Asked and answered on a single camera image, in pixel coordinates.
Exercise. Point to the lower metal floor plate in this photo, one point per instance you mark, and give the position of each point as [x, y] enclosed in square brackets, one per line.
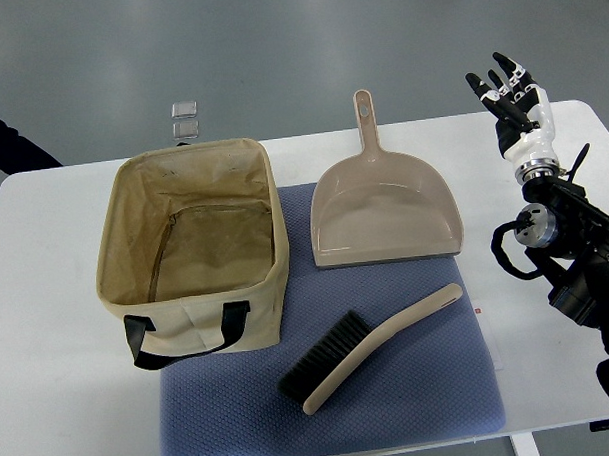
[185, 129]

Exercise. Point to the blue textured mat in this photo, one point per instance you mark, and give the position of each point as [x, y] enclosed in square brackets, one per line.
[432, 380]

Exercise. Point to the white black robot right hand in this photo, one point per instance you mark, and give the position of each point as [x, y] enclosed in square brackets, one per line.
[524, 126]

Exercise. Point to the dark clothed person at left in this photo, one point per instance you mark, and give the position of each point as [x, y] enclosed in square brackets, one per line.
[19, 154]

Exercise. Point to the white table leg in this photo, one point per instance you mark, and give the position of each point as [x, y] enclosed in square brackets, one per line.
[524, 444]

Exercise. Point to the pink plastic dustpan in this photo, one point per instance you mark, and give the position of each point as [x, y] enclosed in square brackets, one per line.
[379, 206]

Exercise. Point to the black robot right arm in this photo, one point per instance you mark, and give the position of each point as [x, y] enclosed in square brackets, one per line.
[563, 238]

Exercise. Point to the pink hand broom black bristles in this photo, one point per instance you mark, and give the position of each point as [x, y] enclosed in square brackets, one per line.
[358, 346]

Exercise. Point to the yellow fabric bag black handle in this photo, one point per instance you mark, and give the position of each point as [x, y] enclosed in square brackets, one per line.
[194, 257]

